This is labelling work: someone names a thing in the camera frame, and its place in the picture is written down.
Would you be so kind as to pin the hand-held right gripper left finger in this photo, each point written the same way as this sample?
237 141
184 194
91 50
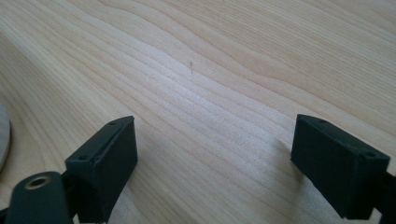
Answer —
104 168

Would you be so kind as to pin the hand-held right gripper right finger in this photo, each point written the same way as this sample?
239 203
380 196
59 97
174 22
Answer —
336 165

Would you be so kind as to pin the white round plate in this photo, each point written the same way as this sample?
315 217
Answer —
3 137

